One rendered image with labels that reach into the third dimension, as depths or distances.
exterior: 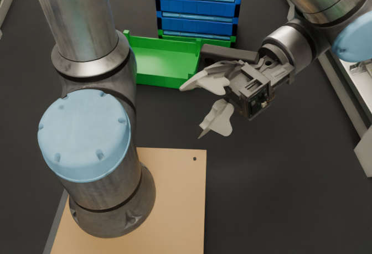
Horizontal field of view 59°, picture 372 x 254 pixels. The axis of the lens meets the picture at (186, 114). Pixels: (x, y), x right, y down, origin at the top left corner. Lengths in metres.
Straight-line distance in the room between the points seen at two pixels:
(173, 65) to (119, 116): 0.73
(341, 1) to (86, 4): 0.36
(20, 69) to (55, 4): 0.85
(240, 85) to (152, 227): 0.35
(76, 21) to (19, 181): 0.61
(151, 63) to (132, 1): 0.45
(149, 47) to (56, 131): 0.83
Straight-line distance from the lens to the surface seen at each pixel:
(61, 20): 0.58
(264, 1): 1.67
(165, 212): 0.75
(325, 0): 0.45
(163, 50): 1.33
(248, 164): 1.01
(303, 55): 0.64
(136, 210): 0.71
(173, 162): 0.81
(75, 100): 0.60
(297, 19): 0.67
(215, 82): 0.56
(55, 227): 0.90
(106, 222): 0.70
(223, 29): 1.27
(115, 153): 0.54
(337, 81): 1.27
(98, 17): 0.59
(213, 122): 0.65
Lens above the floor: 0.84
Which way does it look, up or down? 50 degrees down
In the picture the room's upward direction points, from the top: straight up
